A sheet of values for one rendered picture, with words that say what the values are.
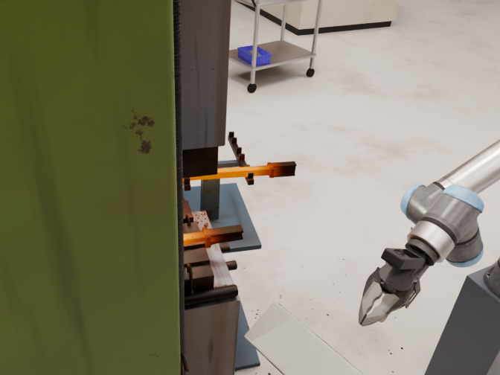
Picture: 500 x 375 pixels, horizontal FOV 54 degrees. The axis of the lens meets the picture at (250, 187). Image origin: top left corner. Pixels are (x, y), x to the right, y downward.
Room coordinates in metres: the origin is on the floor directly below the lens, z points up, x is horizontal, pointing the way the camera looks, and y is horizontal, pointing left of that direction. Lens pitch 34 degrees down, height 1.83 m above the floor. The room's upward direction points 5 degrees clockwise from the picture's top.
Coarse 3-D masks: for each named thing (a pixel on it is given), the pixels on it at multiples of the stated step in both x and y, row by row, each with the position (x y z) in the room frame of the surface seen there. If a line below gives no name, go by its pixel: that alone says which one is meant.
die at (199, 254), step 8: (184, 224) 1.04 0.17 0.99; (192, 224) 1.04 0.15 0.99; (184, 232) 1.00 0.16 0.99; (192, 232) 1.00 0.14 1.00; (184, 248) 0.94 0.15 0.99; (192, 248) 0.95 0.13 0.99; (200, 248) 0.95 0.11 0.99; (184, 256) 0.91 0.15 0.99; (192, 256) 0.92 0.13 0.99; (200, 256) 0.92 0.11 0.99; (208, 256) 0.92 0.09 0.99; (184, 264) 0.89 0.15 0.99; (192, 264) 0.89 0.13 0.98; (200, 264) 0.90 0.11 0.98; (208, 264) 0.90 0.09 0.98; (184, 272) 0.87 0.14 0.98; (200, 272) 0.87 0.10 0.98; (208, 272) 0.87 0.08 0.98; (184, 280) 0.84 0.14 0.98; (200, 280) 0.85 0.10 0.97; (208, 280) 0.86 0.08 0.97; (200, 288) 0.85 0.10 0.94; (208, 288) 0.86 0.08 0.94
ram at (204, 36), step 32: (192, 0) 0.80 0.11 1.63; (224, 0) 0.81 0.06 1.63; (192, 32) 0.80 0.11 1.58; (224, 32) 0.81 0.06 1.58; (192, 64) 0.80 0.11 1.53; (224, 64) 0.82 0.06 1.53; (192, 96) 0.80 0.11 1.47; (224, 96) 0.82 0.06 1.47; (192, 128) 0.80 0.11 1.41; (224, 128) 0.82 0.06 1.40
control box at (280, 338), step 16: (272, 304) 0.58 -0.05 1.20; (272, 320) 0.56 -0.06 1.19; (288, 320) 0.55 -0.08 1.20; (256, 336) 0.54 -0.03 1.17; (272, 336) 0.53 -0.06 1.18; (288, 336) 0.53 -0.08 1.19; (304, 336) 0.52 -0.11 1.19; (272, 352) 0.51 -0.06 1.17; (288, 352) 0.51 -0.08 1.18; (304, 352) 0.50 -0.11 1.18; (320, 352) 0.50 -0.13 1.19; (336, 352) 0.50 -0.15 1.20; (288, 368) 0.48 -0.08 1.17; (304, 368) 0.48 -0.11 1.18; (320, 368) 0.47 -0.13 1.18; (336, 368) 0.47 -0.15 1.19; (352, 368) 0.47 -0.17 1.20
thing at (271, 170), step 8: (224, 168) 1.37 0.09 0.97; (232, 168) 1.38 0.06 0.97; (240, 168) 1.38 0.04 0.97; (248, 168) 1.38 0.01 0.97; (256, 168) 1.39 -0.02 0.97; (264, 168) 1.39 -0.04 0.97; (272, 168) 1.39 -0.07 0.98; (280, 168) 1.41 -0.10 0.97; (288, 168) 1.41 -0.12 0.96; (200, 176) 1.33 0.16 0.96; (208, 176) 1.33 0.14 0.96; (216, 176) 1.34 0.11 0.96; (224, 176) 1.35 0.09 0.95; (232, 176) 1.35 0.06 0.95; (240, 176) 1.36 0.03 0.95; (272, 176) 1.38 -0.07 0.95; (280, 176) 1.40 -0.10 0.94
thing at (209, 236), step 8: (200, 232) 0.99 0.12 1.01; (208, 232) 0.98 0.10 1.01; (216, 232) 0.99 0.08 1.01; (224, 232) 0.99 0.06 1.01; (232, 232) 0.99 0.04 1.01; (240, 232) 1.00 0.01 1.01; (184, 240) 0.95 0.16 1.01; (192, 240) 0.96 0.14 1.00; (200, 240) 0.97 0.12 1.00; (208, 240) 0.96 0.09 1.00; (216, 240) 0.98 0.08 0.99; (224, 240) 0.99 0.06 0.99; (232, 240) 1.00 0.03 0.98
